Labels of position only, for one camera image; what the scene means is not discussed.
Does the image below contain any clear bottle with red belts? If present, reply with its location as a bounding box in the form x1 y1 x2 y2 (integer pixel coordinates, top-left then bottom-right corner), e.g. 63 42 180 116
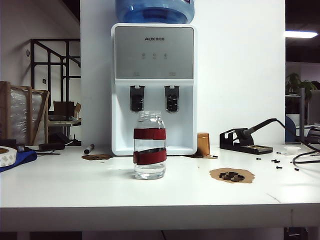
133 111 168 180

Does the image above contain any white AUX water dispenser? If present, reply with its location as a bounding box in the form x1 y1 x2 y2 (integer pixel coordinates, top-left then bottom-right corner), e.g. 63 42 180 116
111 22 198 156

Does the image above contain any blue water jug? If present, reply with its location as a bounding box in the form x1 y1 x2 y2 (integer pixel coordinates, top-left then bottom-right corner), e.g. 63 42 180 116
114 0 196 25

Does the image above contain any brown cylindrical cup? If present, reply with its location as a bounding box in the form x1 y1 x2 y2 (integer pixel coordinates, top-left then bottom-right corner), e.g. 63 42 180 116
197 132 211 156

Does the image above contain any small brown paper patch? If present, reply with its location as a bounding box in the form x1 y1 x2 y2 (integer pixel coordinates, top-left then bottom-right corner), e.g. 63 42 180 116
81 154 114 161

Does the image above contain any large brown paper patch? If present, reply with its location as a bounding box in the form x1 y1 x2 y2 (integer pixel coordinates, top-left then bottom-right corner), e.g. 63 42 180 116
209 167 256 185

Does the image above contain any black soldering iron stand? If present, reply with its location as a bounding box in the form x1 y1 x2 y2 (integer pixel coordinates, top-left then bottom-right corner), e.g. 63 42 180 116
219 128 273 155

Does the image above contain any pile of black pieces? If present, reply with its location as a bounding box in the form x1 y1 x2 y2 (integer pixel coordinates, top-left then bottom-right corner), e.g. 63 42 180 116
218 171 246 182

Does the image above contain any brown cardboard box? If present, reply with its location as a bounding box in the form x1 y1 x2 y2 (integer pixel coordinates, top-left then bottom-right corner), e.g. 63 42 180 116
52 100 82 118

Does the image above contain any wooden workbench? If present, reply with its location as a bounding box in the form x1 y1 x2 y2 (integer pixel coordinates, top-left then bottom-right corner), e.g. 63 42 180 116
48 115 83 146

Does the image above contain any black soldering iron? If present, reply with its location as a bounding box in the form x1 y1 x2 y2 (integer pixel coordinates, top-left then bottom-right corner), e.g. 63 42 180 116
241 118 286 137

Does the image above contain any blue chair back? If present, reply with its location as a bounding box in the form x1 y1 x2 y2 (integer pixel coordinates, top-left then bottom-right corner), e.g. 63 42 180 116
285 116 298 144

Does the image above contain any small white dish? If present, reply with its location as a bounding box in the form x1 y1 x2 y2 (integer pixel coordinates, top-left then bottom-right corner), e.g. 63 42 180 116
284 146 303 156

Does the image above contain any green potted plant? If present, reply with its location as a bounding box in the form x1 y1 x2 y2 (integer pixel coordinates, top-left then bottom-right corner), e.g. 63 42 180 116
286 72 320 101

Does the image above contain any black stair railing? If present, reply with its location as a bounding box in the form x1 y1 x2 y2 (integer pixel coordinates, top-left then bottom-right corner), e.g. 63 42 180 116
30 38 82 103

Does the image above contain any blue cloth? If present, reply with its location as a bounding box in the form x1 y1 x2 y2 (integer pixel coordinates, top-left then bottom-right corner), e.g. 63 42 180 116
0 149 38 173

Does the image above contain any grey metal pole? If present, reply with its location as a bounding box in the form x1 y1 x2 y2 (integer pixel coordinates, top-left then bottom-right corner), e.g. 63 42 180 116
299 87 306 144

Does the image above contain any dark desk equipment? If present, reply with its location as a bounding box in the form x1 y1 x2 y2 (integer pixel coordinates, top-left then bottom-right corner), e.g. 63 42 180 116
305 126 320 145

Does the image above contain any grey monitor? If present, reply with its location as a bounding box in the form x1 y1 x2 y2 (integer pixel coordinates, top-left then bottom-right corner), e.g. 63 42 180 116
307 89 320 125

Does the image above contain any white tape roll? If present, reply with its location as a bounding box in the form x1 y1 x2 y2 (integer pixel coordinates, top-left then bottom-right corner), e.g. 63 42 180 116
0 146 18 168

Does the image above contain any rectangular ceiling light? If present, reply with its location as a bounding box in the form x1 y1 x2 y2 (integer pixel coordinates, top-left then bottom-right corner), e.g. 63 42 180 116
285 30 319 39

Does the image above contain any black soldering iron cable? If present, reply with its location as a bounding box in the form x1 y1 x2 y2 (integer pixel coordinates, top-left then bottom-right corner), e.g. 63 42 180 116
276 118 320 166

